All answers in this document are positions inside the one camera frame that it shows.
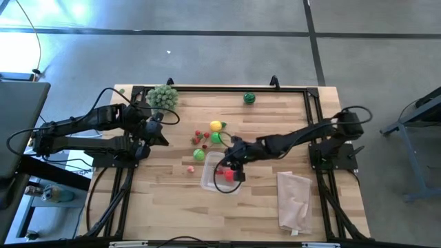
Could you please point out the teal bottle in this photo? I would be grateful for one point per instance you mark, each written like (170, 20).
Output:
(51, 193)

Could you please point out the black frame bracket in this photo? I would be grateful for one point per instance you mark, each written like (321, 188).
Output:
(274, 81)
(169, 81)

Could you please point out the blue-grey metal table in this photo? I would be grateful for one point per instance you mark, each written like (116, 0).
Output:
(427, 106)

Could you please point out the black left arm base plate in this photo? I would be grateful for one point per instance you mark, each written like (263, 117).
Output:
(103, 162)

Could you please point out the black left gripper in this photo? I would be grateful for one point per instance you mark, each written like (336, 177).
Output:
(138, 117)

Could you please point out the potted green artificial plant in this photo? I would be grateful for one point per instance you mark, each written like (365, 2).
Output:
(162, 98)

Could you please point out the beige folded cloth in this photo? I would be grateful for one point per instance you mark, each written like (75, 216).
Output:
(294, 203)

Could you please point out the grey desk top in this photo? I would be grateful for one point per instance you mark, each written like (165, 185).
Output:
(20, 120)

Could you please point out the large red tomato toy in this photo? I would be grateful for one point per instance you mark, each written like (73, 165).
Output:
(229, 176)

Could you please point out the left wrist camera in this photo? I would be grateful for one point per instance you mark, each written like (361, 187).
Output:
(152, 129)

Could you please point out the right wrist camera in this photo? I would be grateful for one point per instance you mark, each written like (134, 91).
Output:
(240, 176)

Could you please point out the pink peach toy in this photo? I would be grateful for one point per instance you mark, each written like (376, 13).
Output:
(190, 168)

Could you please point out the silver aluminium bracket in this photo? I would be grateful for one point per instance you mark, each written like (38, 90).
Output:
(128, 244)
(320, 245)

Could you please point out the white paper sign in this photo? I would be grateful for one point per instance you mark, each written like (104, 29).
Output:
(81, 168)

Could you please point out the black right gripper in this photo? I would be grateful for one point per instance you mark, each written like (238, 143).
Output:
(239, 151)

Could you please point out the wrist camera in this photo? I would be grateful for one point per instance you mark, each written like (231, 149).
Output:
(240, 176)
(152, 129)

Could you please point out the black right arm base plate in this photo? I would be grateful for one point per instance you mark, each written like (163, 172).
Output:
(344, 162)

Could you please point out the clear plastic tupperware container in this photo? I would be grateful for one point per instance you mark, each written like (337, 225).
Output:
(210, 182)

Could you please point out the striped green watermelon toy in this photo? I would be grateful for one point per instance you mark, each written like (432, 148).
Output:
(249, 98)

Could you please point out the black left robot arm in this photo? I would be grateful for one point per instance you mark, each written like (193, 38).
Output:
(86, 118)

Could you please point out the plain green apple toy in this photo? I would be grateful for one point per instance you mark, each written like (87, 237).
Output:
(216, 138)

